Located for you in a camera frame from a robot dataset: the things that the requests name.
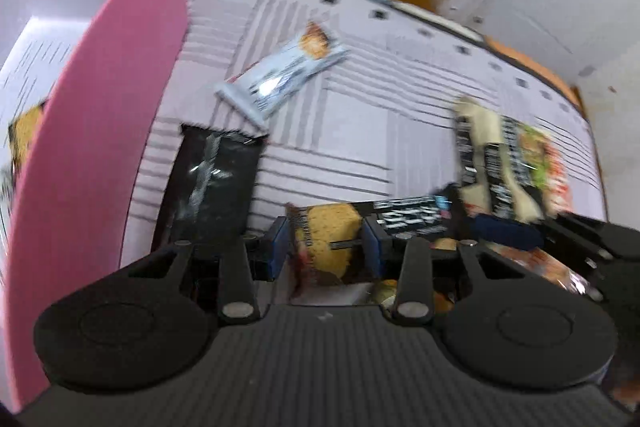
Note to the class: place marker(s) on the cream orange snack packet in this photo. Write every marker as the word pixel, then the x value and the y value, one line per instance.
pixel 545 269

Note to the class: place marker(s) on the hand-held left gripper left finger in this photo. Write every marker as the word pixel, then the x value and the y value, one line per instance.
pixel 278 249

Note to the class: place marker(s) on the printed grey bedsheet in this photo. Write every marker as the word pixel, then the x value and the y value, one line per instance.
pixel 400 82

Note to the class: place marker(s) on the pink cardboard box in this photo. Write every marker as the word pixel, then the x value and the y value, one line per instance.
pixel 90 132

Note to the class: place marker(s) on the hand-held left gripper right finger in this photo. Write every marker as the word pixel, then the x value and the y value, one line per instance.
pixel 372 252

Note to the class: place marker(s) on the cake picture snack packet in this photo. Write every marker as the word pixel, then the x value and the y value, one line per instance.
pixel 25 132

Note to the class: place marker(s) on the wooden bed frame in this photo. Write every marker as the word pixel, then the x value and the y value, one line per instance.
pixel 540 67

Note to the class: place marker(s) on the black yellow cracker packet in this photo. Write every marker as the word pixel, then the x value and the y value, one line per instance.
pixel 330 232

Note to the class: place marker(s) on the beige black patterned snack packet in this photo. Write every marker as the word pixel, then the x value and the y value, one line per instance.
pixel 500 157

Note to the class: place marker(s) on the white snack bar packet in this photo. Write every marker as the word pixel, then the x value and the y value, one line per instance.
pixel 285 72

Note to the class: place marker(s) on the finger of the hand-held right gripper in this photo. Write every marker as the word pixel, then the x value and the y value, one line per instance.
pixel 575 232

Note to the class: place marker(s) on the black shiny snack packet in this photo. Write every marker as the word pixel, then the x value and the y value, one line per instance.
pixel 215 187

